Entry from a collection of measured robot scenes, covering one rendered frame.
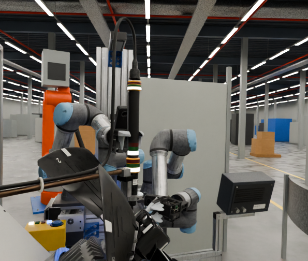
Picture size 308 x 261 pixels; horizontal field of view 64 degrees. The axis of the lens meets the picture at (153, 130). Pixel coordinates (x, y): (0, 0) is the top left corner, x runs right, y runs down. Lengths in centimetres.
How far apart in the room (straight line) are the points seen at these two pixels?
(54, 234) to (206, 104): 221
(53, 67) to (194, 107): 284
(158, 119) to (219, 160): 89
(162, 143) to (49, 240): 64
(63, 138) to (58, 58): 358
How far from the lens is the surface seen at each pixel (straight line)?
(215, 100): 298
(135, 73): 78
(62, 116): 127
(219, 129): 300
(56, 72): 481
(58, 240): 118
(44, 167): 72
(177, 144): 126
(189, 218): 117
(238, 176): 140
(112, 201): 47
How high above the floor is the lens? 151
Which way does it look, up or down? 2 degrees down
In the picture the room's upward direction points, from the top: 1 degrees clockwise
